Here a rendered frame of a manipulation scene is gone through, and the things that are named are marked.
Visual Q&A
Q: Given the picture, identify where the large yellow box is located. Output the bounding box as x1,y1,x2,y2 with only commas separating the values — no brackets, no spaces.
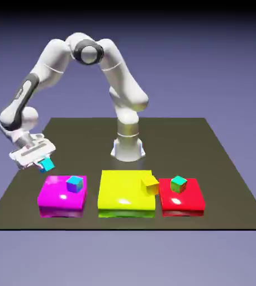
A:
97,170,157,211

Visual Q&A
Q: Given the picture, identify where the large magenta box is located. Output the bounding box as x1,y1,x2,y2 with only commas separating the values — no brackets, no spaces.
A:
37,175,88,211

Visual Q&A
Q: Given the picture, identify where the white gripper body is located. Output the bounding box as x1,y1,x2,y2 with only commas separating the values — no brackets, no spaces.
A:
8,140,56,170

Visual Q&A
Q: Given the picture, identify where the large red box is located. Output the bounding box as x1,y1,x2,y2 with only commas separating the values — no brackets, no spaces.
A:
158,178,206,212

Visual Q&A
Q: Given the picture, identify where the small cyan cube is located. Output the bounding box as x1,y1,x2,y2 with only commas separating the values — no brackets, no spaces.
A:
39,157,55,173

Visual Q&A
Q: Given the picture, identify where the small green cube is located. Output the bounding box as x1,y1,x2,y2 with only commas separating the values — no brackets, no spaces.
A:
170,175,188,194

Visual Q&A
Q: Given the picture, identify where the small yellow cube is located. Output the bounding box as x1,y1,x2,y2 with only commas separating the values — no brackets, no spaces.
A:
140,175,160,196

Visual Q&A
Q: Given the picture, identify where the small blue cube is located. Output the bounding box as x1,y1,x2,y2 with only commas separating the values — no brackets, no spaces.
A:
65,175,84,193

